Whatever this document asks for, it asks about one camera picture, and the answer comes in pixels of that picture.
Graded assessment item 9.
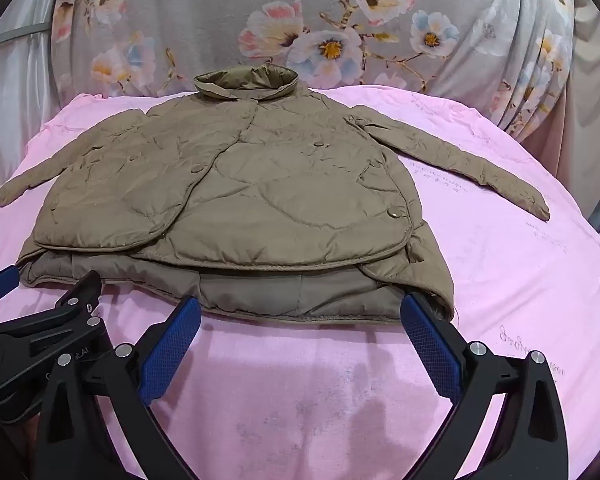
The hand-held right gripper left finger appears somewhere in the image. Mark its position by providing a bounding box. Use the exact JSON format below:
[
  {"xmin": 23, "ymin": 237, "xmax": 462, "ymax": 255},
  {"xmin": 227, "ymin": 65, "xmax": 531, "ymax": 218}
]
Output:
[{"xmin": 32, "ymin": 296, "xmax": 203, "ymax": 480}]

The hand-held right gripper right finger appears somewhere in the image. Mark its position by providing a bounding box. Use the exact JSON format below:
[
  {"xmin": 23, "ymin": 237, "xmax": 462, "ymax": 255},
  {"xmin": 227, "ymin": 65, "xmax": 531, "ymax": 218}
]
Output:
[{"xmin": 400, "ymin": 291, "xmax": 571, "ymax": 480}]

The olive quilted jacket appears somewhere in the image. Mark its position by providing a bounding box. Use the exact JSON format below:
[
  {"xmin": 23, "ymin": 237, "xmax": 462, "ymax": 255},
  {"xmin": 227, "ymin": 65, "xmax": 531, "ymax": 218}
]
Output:
[{"xmin": 0, "ymin": 64, "xmax": 552, "ymax": 322}]

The pink blanket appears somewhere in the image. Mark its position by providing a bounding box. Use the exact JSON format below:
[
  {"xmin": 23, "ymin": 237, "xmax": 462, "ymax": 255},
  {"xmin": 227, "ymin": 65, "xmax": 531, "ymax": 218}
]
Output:
[{"xmin": 0, "ymin": 84, "xmax": 600, "ymax": 480}]

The pale satin curtain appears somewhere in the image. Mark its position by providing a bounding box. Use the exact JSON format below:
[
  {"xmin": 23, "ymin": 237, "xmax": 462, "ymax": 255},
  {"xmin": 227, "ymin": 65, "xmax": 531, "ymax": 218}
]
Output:
[{"xmin": 0, "ymin": 0, "xmax": 71, "ymax": 211}]

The grey floral duvet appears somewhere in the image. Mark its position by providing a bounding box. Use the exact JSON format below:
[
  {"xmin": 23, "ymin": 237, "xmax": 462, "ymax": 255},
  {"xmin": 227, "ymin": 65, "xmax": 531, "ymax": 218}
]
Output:
[{"xmin": 50, "ymin": 0, "xmax": 581, "ymax": 143}]

